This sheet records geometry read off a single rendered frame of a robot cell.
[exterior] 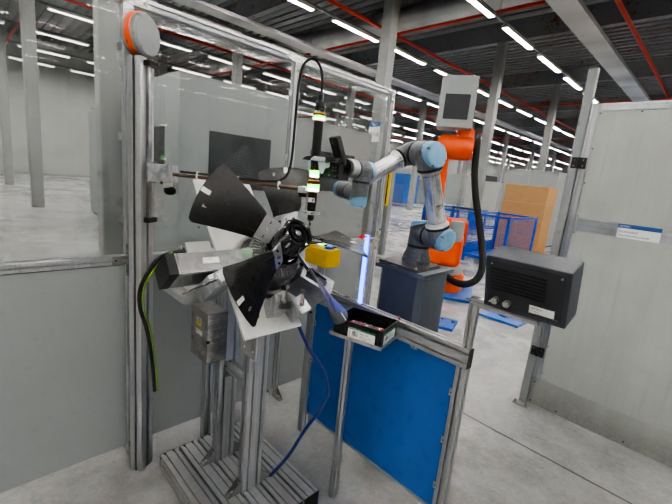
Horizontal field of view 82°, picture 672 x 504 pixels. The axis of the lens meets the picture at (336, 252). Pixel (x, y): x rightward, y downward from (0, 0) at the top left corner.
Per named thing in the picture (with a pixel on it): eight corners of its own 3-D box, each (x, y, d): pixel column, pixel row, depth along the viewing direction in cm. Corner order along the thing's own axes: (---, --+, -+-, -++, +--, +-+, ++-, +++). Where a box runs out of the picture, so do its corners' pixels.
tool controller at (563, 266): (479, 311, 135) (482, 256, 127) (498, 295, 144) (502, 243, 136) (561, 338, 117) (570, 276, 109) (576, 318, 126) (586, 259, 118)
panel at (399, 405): (304, 412, 216) (315, 300, 203) (306, 411, 217) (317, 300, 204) (432, 511, 159) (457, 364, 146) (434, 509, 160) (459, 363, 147)
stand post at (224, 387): (210, 471, 184) (219, 233, 161) (227, 462, 190) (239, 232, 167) (215, 476, 181) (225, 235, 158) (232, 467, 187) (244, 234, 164)
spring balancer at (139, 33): (117, 50, 141) (134, 51, 140) (116, 2, 138) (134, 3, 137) (146, 63, 156) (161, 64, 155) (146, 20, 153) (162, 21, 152)
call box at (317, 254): (303, 263, 200) (305, 243, 198) (318, 262, 207) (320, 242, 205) (324, 271, 189) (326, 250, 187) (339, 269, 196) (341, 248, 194)
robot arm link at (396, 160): (408, 136, 190) (327, 181, 176) (422, 136, 181) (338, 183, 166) (414, 158, 196) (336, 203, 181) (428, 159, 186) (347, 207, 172)
